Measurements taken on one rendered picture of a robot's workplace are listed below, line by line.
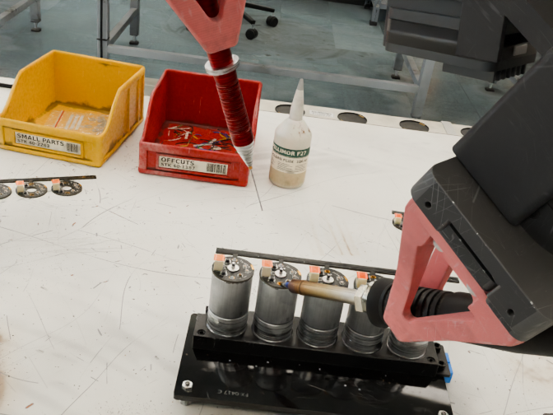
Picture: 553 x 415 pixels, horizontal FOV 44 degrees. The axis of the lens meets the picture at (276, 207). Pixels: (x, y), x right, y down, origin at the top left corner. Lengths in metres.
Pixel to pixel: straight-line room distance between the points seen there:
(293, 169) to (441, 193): 0.39
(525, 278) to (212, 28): 0.16
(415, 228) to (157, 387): 0.20
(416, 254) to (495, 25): 0.09
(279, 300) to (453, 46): 0.19
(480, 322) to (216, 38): 0.16
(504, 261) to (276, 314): 0.20
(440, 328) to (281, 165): 0.34
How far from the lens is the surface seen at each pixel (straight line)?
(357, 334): 0.42
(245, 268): 0.40
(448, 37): 0.27
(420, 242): 0.28
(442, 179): 0.24
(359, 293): 0.35
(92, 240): 0.53
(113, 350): 0.44
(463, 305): 0.31
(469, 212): 0.24
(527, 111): 0.24
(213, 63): 0.32
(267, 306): 0.40
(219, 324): 0.41
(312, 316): 0.41
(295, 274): 0.40
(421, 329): 0.31
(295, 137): 0.60
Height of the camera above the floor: 1.04
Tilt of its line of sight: 30 degrees down
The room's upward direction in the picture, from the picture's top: 8 degrees clockwise
